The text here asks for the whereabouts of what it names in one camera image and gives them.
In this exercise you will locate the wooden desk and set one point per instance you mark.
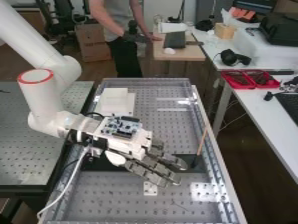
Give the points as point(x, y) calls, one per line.
point(181, 55)

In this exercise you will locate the small wooden box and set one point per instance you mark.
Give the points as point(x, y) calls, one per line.
point(224, 31)

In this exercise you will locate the black keyboard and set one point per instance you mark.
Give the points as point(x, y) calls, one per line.
point(290, 106)

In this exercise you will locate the black headphones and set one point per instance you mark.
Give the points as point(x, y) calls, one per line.
point(231, 57)

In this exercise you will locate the small white box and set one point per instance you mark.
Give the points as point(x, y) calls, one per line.
point(116, 101)

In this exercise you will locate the black office chair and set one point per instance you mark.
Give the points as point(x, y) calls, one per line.
point(58, 16)

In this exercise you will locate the cardboard box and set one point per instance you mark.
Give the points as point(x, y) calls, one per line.
point(91, 43)

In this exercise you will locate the person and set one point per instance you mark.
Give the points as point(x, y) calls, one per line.
point(122, 50)

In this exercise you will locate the clear box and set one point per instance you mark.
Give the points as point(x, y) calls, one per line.
point(177, 100)

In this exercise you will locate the black case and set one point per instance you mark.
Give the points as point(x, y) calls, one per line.
point(281, 30)

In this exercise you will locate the red tray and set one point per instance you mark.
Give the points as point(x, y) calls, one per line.
point(267, 79)
point(237, 80)

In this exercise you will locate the white mouse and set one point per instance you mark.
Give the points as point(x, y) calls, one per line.
point(169, 50)

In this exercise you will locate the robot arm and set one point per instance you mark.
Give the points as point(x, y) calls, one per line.
point(44, 53)

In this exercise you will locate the black mouse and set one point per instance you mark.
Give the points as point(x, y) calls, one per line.
point(269, 96)

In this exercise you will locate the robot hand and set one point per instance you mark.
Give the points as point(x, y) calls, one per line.
point(128, 146)

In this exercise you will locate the small white mount block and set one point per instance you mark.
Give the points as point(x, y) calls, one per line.
point(149, 188)

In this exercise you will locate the white desk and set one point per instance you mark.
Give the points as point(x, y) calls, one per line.
point(274, 60)
point(267, 126)

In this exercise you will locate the thin stick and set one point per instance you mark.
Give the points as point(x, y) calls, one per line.
point(203, 143)

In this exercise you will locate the black laptop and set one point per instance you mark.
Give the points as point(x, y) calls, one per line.
point(175, 40)

